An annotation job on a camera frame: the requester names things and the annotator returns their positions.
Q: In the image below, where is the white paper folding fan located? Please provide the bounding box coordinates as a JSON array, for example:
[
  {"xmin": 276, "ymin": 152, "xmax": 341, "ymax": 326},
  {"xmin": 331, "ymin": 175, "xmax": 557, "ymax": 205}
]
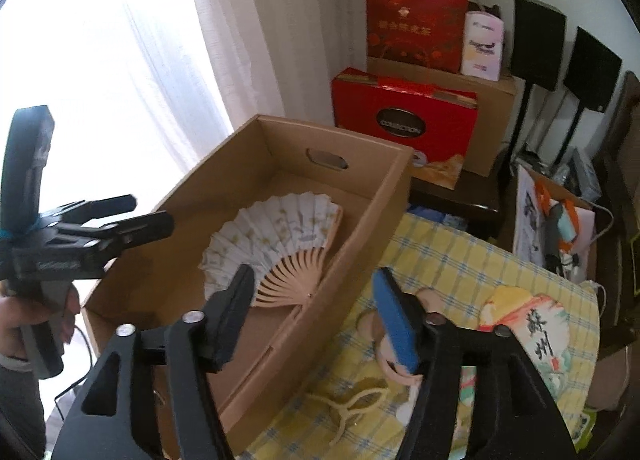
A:
[{"xmin": 200, "ymin": 192, "xmax": 343, "ymax": 308}]

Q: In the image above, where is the left black speaker on stand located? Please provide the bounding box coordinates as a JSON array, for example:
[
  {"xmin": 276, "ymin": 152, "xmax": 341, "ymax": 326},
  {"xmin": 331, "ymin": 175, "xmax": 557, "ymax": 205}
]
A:
[{"xmin": 497, "ymin": 0, "xmax": 566, "ymax": 221}]

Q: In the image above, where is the red gift bag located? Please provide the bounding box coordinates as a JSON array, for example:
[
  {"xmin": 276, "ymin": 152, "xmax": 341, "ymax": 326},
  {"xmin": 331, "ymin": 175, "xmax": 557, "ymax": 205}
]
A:
[{"xmin": 366, "ymin": 0, "xmax": 469, "ymax": 73}]

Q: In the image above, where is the white curtain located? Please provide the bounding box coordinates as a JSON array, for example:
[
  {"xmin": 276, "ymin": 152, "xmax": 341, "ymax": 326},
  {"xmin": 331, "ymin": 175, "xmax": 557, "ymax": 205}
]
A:
[{"xmin": 142, "ymin": 0, "xmax": 366, "ymax": 165}]

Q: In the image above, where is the grey left forearm sleeve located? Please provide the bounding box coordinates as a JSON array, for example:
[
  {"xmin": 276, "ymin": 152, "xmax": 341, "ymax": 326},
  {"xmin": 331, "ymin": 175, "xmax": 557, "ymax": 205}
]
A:
[{"xmin": 1, "ymin": 353, "xmax": 47, "ymax": 459}]

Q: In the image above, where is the open cardboard box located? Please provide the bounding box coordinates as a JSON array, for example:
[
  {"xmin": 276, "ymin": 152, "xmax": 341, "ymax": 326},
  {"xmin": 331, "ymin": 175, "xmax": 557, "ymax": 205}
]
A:
[{"xmin": 84, "ymin": 115, "xmax": 411, "ymax": 453}]

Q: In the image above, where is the painted round paper fan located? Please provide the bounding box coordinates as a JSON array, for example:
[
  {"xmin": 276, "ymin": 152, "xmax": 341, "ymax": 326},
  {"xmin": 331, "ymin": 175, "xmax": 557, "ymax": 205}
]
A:
[{"xmin": 477, "ymin": 285, "xmax": 572, "ymax": 399}]

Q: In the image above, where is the person's left hand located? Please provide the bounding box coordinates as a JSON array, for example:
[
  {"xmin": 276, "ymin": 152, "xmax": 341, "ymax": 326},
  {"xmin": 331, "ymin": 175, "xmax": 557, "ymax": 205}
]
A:
[{"xmin": 0, "ymin": 285, "xmax": 80, "ymax": 360}]

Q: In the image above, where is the yellow plaid cloth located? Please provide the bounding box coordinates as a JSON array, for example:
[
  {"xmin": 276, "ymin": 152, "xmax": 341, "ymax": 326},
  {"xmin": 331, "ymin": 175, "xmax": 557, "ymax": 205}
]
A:
[{"xmin": 241, "ymin": 214, "xmax": 600, "ymax": 459}]

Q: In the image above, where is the red collection gift box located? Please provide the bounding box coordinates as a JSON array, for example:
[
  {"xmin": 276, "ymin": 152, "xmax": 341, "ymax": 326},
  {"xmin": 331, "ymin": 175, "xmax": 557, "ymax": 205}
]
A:
[{"xmin": 331, "ymin": 68, "xmax": 478, "ymax": 190}]

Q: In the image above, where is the pink handheld electric fan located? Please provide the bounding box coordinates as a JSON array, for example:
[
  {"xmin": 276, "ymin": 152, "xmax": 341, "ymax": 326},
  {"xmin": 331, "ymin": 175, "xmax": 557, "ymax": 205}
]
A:
[{"xmin": 354, "ymin": 286, "xmax": 446, "ymax": 424}]

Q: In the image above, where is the right black speaker on stand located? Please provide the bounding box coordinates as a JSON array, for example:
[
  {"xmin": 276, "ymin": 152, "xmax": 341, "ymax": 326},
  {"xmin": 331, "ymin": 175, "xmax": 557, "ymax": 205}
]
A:
[{"xmin": 552, "ymin": 27, "xmax": 622, "ymax": 171}]

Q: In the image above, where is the white paper shopping bag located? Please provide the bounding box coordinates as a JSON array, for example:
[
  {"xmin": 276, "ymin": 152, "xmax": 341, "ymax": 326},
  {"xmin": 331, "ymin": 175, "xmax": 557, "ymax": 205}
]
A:
[{"xmin": 504, "ymin": 165, "xmax": 597, "ymax": 283}]

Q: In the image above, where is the wooden fan stand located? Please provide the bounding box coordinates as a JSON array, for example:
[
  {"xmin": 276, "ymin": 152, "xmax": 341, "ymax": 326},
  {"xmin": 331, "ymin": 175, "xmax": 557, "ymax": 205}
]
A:
[{"xmin": 305, "ymin": 386, "xmax": 390, "ymax": 447}]

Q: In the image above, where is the large brown cardboard box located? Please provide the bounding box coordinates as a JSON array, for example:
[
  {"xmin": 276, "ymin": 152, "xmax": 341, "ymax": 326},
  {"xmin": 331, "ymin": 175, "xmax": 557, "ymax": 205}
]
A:
[{"xmin": 368, "ymin": 58, "xmax": 518, "ymax": 177}]

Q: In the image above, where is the black speaker on stand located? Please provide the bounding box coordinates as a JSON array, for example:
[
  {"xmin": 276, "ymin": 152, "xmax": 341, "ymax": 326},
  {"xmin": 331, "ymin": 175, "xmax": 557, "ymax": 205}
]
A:
[
  {"xmin": 497, "ymin": 0, "xmax": 566, "ymax": 221},
  {"xmin": 552, "ymin": 27, "xmax": 622, "ymax": 171}
]

